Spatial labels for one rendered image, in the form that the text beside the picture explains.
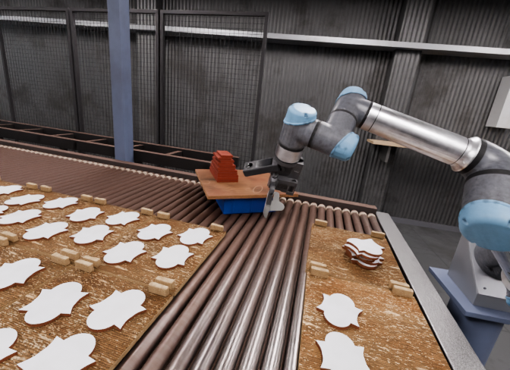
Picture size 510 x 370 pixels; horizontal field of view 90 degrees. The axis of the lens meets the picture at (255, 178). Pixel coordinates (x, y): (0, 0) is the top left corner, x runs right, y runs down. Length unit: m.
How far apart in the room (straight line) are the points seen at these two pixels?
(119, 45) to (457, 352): 2.34
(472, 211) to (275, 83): 3.43
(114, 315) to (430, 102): 4.08
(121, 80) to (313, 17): 2.71
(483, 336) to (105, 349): 1.27
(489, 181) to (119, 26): 2.18
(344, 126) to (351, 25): 3.44
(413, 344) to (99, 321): 0.79
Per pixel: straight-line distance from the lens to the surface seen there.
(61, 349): 0.77
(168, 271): 0.93
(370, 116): 0.74
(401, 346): 0.86
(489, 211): 0.73
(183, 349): 0.74
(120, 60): 2.24
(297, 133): 0.66
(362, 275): 1.05
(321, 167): 4.00
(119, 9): 2.29
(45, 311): 0.87
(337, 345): 0.76
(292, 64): 3.94
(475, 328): 1.39
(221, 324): 0.78
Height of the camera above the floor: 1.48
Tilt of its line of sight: 16 degrees down
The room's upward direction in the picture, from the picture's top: 6 degrees clockwise
